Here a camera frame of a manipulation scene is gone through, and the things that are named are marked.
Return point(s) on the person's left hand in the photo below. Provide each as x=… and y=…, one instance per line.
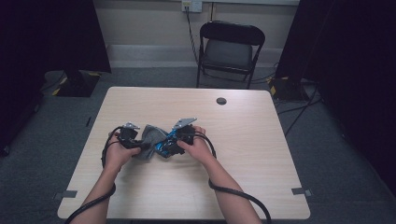
x=118, y=154

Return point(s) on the blue toy car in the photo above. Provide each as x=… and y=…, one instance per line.
x=166, y=144

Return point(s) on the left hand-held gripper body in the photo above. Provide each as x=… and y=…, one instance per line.
x=128, y=137

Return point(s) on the white wall socket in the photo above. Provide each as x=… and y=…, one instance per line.
x=192, y=5

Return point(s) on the grey tape strip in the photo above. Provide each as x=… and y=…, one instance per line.
x=67, y=194
x=300, y=191

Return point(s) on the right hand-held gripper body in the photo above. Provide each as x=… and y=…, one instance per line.
x=186, y=134

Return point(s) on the black curtain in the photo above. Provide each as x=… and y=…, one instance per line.
x=351, y=62
x=46, y=40

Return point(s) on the black stand base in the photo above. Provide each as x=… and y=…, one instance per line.
x=77, y=85
x=288, y=90

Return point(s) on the grey terry towel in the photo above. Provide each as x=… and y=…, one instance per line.
x=152, y=137

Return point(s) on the black folding chair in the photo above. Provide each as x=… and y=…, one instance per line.
x=229, y=54

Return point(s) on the round grey table grommet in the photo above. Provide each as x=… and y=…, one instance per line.
x=221, y=101

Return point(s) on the person's right hand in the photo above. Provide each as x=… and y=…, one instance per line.
x=200, y=149

